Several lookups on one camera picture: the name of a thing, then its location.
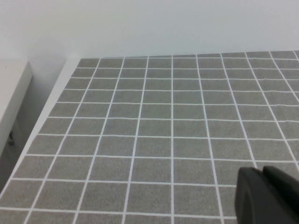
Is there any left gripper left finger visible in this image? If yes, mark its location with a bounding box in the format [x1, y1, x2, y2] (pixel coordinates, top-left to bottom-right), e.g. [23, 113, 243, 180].
[234, 167, 289, 224]

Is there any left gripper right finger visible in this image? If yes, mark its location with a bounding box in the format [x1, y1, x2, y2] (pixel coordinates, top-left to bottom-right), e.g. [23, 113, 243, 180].
[262, 165, 299, 224]

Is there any gray white-grid table cloth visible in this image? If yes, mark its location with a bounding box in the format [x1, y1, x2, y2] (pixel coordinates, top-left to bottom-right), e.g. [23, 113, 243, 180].
[0, 50, 299, 224]

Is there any white side cabinet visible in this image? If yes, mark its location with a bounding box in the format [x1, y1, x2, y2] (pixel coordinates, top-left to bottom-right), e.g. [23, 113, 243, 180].
[0, 58, 33, 161]

